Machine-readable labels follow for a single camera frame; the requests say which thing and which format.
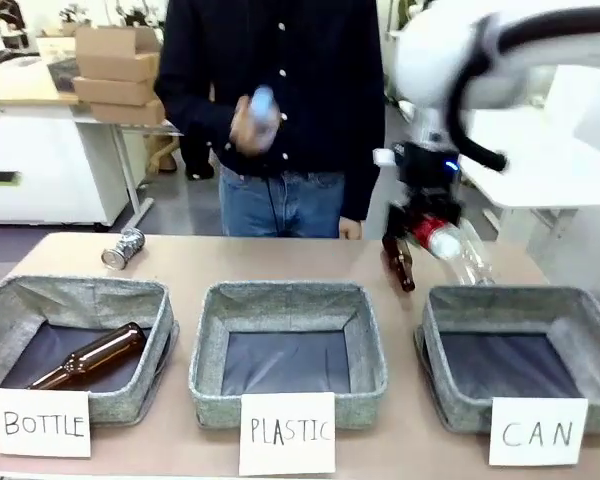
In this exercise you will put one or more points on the crushed silver can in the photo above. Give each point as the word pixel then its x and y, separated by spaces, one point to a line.
pixel 122 248

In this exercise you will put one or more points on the person's left hand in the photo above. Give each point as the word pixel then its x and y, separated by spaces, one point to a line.
pixel 351 229

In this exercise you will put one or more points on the paper sign reading CAN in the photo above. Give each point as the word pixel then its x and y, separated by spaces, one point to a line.
pixel 537 432

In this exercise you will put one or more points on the large brown glass bottle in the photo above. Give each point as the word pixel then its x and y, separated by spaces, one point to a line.
pixel 95 355

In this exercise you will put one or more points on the paper sign reading BOTTLE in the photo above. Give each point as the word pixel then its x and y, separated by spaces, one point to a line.
pixel 42 424

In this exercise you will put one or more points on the grey fabric basket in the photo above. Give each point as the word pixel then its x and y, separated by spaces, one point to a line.
pixel 510 310
pixel 285 305
pixel 80 300

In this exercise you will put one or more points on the open cardboard box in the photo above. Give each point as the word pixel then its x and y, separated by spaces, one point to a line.
pixel 117 52

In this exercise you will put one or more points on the small brown glass bottle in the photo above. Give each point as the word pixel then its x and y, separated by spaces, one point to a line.
pixel 401 267

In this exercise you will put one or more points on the white cabinet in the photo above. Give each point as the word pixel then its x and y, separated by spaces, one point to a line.
pixel 50 170

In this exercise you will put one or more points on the person's right hand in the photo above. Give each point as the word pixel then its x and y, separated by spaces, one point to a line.
pixel 247 135

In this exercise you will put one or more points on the flat cardboard box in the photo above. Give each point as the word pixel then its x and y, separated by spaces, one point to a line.
pixel 127 112
pixel 112 91

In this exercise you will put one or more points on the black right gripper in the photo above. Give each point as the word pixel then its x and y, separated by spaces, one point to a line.
pixel 425 165

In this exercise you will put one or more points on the clear red-label plastic bottle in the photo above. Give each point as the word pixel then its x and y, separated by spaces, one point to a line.
pixel 437 240

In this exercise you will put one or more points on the person's left forearm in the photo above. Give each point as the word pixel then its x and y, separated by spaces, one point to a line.
pixel 365 175

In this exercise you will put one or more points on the person in dark shirt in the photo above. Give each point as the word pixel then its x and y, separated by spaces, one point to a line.
pixel 325 60

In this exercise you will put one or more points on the white board panel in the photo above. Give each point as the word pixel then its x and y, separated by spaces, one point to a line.
pixel 587 107

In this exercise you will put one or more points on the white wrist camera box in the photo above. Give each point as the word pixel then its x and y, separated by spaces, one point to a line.
pixel 383 157

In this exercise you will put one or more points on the clear blue-tinted plastic bottle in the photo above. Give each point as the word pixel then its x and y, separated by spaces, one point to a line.
pixel 264 107

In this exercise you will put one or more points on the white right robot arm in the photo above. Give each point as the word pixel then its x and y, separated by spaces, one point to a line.
pixel 430 60

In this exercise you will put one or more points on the white side table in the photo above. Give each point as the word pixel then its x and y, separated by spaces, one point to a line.
pixel 530 170

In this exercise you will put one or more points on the white office desk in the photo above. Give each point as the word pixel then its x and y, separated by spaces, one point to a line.
pixel 25 85

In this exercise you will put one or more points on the paper sign reading PLASTIC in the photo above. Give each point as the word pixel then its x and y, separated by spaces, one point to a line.
pixel 287 432

